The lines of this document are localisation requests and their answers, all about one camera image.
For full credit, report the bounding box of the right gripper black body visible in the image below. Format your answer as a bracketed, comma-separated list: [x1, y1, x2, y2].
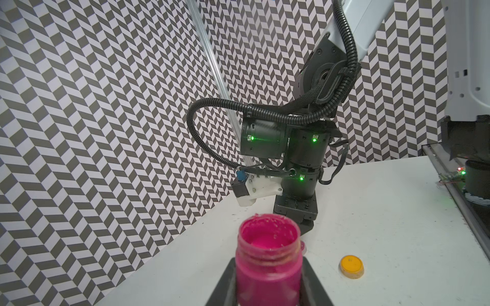
[274, 193, 319, 235]

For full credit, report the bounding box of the yellow jar lid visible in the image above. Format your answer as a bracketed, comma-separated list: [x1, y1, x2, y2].
[339, 255, 364, 279]

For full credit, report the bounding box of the pink paint jar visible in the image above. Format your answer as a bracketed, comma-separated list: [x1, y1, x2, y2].
[235, 214, 303, 305]

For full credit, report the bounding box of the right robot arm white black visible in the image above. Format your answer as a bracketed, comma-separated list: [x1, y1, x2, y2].
[240, 1, 489, 233]

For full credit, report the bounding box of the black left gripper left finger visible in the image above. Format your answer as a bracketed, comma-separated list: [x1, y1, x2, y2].
[205, 258, 237, 306]

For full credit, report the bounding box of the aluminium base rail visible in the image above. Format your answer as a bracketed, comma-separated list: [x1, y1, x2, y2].
[422, 143, 489, 259]

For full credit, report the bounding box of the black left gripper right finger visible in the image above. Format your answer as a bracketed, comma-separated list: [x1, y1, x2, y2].
[300, 257, 334, 306]

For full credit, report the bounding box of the aluminium corner post right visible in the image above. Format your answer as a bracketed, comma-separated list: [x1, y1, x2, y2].
[186, 1, 252, 170]

